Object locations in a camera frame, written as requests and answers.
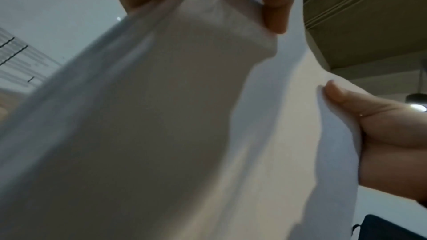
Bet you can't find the dark fabric bag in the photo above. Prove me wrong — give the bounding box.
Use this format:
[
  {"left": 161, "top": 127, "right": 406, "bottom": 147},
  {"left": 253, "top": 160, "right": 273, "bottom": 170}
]
[{"left": 350, "top": 214, "right": 427, "bottom": 240}]

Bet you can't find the person's left hand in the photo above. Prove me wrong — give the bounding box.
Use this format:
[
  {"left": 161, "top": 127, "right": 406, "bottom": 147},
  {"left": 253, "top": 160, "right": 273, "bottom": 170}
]
[{"left": 322, "top": 79, "right": 427, "bottom": 204}]

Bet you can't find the grey slatted panel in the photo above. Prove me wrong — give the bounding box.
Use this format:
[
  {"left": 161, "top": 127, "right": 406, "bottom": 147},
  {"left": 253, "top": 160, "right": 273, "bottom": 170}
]
[{"left": 0, "top": 27, "right": 64, "bottom": 91}]

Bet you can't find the black pendant lamp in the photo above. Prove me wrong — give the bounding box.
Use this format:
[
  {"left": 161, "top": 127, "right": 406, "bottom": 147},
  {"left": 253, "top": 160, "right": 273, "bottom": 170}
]
[{"left": 405, "top": 58, "right": 427, "bottom": 113}]

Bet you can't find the white cloth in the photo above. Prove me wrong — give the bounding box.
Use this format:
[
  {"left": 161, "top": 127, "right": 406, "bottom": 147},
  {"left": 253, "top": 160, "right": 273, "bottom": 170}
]
[{"left": 0, "top": 0, "right": 363, "bottom": 240}]

